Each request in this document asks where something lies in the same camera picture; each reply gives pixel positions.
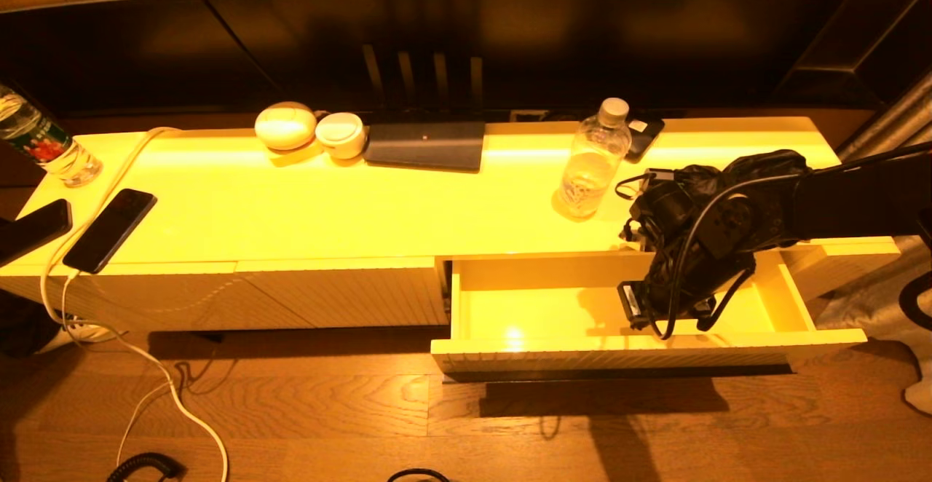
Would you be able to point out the dark trouser leg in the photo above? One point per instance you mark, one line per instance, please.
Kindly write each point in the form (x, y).
(25, 325)

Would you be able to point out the black smartphone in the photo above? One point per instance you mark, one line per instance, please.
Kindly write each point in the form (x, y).
(33, 228)
(109, 231)

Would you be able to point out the black television screen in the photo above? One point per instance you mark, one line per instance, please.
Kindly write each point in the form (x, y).
(582, 45)

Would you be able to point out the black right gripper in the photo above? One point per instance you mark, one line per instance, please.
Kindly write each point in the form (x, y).
(684, 293)

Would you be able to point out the dark grey antenna router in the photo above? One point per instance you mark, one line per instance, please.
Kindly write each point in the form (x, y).
(426, 145)

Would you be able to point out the white cabinet drawer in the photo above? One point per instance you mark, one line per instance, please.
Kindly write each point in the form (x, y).
(539, 307)

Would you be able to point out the black umbrella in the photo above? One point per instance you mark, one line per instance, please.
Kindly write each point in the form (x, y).
(757, 162)

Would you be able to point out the white sneaker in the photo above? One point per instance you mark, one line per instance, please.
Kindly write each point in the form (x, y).
(87, 331)

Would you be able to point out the white oval device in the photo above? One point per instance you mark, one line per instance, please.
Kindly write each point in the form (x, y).
(285, 127)

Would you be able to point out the dark wooden wall shelf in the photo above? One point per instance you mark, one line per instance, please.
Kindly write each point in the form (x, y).
(874, 30)

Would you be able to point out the water bottle with colourful label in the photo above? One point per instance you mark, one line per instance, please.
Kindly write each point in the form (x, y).
(44, 143)

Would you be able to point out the clear plastic water bottle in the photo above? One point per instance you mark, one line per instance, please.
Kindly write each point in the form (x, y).
(590, 169)

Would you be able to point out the white round device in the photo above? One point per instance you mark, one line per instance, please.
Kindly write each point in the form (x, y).
(341, 135)

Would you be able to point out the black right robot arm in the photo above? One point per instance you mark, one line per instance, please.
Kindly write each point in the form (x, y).
(859, 205)

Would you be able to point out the small black stickered device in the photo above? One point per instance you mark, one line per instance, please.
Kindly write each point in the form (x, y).
(644, 138)

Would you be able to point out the cream ribbed sideboard cabinet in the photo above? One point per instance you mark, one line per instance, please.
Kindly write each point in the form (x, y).
(328, 205)

